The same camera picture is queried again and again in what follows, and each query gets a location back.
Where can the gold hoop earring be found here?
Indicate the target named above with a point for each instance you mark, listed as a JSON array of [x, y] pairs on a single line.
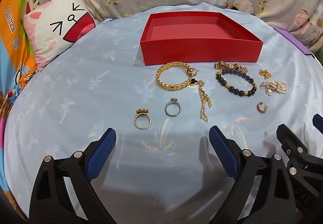
[[260, 107]]

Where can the purple mat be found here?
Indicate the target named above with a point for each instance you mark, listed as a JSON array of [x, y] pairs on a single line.
[[292, 38]]

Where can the colourful cartoon blanket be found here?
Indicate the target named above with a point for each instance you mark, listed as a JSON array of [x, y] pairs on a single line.
[[12, 44]]

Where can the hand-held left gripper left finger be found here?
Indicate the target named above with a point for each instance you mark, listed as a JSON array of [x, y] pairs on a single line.
[[101, 153]]

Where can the light blue printed sheet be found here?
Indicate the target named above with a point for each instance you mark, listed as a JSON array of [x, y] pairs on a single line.
[[88, 87]]

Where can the red cardboard box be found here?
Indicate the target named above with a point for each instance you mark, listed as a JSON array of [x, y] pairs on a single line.
[[201, 49]]

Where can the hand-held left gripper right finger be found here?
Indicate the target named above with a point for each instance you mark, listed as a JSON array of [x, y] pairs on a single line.
[[223, 148]]

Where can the cat face cushion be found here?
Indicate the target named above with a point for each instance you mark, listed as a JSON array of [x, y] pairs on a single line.
[[50, 34]]

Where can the gold braided bangle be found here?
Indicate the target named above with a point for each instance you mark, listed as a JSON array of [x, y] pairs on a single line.
[[161, 80]]

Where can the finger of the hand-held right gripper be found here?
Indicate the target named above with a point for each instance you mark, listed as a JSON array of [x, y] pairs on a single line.
[[318, 124], [290, 138]]

